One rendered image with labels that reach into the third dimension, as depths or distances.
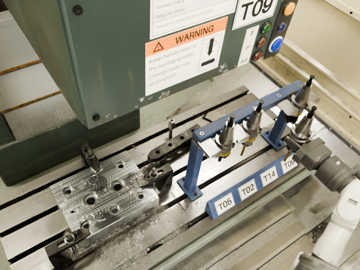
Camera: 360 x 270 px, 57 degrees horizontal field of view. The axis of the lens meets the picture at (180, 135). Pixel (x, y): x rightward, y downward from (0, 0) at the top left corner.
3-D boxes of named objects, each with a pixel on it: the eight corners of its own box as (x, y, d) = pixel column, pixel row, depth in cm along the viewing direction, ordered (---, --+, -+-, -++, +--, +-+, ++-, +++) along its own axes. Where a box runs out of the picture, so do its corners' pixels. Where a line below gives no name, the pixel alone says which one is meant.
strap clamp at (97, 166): (105, 181, 124) (100, 159, 113) (96, 186, 123) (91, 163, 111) (89, 157, 131) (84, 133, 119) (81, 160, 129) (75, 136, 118)
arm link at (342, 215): (352, 180, 100) (331, 220, 100) (350, 178, 92) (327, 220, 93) (375, 192, 96) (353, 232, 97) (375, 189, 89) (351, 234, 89)
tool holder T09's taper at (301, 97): (301, 93, 115) (308, 78, 110) (309, 102, 113) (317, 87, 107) (291, 96, 114) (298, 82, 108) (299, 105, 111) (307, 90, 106)
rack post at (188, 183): (203, 194, 124) (216, 147, 101) (191, 201, 122) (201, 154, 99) (187, 175, 129) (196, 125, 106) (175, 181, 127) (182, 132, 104)
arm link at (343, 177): (327, 186, 106) (356, 215, 100) (322, 184, 96) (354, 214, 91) (354, 161, 103) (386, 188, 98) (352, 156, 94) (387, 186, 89)
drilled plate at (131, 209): (158, 204, 116) (159, 197, 112) (79, 249, 104) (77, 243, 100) (126, 157, 127) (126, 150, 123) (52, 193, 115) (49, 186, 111)
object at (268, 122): (277, 125, 107) (278, 123, 107) (265, 132, 105) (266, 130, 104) (262, 111, 111) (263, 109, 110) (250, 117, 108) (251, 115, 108)
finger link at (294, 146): (287, 134, 106) (302, 148, 103) (284, 141, 108) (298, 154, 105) (284, 136, 105) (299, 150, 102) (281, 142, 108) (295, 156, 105)
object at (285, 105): (300, 112, 112) (301, 111, 111) (290, 118, 109) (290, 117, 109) (285, 99, 115) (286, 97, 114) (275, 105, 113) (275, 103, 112)
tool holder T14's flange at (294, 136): (297, 125, 108) (300, 120, 106) (312, 137, 106) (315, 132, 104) (285, 133, 106) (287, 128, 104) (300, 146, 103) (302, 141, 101)
